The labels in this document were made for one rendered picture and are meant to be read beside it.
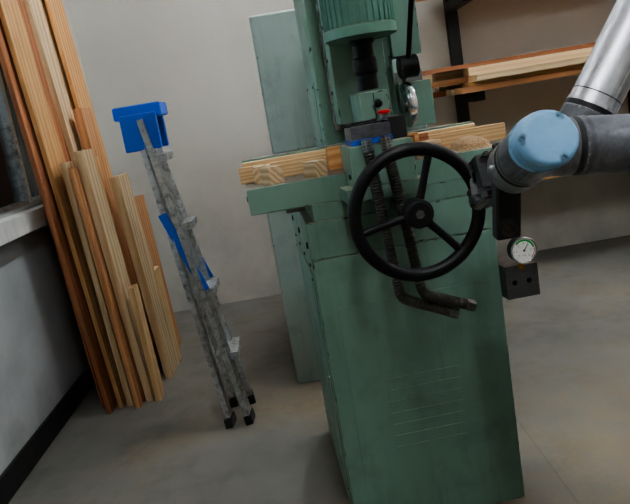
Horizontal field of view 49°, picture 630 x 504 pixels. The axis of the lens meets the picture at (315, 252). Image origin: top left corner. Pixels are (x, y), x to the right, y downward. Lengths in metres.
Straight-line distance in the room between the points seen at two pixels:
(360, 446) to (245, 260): 2.52
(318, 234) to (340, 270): 0.10
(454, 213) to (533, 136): 0.61
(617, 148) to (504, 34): 3.15
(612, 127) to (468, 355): 0.79
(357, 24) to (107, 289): 1.57
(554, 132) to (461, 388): 0.85
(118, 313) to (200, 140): 1.51
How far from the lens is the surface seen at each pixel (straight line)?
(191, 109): 4.08
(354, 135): 1.49
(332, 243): 1.60
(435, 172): 1.62
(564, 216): 4.41
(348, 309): 1.63
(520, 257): 1.65
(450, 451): 1.82
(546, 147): 1.07
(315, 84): 1.92
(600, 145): 1.12
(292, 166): 1.72
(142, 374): 2.93
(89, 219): 2.79
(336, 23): 1.69
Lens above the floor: 1.05
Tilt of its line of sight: 12 degrees down
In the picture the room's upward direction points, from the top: 10 degrees counter-clockwise
